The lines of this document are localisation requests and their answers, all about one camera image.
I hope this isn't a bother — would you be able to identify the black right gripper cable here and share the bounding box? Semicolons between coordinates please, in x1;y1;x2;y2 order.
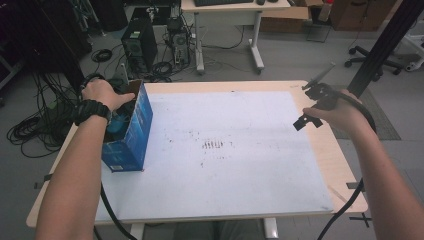
316;90;378;240

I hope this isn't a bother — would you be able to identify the black wrist watch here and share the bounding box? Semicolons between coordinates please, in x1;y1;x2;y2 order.
73;99;113;127

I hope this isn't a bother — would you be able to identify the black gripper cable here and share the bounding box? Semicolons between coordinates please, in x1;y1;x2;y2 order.
316;90;378;240
99;182;138;240

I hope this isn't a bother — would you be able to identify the black office chair base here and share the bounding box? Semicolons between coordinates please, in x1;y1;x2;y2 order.
344;45;405;76

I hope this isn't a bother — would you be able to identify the black floor cable bundle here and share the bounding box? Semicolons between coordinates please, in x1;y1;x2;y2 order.
6;71;86;160

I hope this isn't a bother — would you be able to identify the black wire stand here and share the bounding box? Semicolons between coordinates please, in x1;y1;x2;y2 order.
305;22;333;44

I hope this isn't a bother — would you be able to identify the black curtain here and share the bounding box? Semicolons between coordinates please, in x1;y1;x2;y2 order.
0;0;93;92

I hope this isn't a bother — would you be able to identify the blue white labelled packet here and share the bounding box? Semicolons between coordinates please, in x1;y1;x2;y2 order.
107;113;132;135

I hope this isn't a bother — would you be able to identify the person's left hand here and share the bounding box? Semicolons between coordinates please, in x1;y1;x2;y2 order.
80;79;136;112

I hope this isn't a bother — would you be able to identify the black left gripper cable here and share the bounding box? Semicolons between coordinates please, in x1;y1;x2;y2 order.
99;182;138;240

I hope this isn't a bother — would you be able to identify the bottle with red cap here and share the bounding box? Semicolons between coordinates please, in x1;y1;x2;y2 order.
318;0;335;23

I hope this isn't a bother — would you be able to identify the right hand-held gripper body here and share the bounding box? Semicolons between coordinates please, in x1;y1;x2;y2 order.
301;61;342;112

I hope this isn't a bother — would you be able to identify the white desk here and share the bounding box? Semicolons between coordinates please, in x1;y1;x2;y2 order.
180;0;292;75

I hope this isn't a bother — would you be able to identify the black keyboard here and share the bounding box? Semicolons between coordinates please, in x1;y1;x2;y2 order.
193;0;255;8

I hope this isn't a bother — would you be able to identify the white table mat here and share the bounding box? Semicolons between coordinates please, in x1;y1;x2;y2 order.
94;90;335;224

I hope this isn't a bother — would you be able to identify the grey tape strip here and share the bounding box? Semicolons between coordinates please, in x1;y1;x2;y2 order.
345;181;366;191
33;173;54;190

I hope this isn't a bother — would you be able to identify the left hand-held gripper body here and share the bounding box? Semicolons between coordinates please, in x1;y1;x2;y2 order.
108;63;135;95

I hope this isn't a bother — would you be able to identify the brown cardboard box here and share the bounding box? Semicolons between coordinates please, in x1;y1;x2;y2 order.
259;0;313;34

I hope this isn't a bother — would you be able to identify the blue cardboard box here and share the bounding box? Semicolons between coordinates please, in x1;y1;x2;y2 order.
100;79;154;173

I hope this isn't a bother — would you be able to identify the coiled black cable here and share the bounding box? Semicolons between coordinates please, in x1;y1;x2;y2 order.
90;48;114;64

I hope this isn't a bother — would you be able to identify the open grey computer tower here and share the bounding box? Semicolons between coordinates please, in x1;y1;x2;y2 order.
165;16;192;67

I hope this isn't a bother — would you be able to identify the black metal post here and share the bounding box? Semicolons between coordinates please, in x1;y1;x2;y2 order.
346;0;424;100

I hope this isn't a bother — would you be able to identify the brown wooden cabinet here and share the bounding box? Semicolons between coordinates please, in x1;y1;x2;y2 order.
329;0;398;33

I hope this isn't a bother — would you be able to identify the person's right hand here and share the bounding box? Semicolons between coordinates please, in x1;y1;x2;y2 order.
302;89;364;135

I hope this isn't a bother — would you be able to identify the black tape cross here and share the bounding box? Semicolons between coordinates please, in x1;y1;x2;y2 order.
348;212;373;229

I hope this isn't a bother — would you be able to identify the black computer tower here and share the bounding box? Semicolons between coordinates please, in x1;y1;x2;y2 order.
120;18;159;73

